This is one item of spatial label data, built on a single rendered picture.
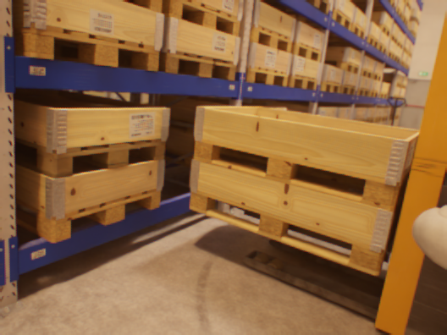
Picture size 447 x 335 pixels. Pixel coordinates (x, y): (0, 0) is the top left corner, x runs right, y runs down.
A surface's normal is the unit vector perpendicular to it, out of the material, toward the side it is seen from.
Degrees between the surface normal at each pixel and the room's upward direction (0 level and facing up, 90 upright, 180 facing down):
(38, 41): 90
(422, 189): 90
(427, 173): 90
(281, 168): 90
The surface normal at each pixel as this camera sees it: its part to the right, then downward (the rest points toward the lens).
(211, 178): -0.56, 0.12
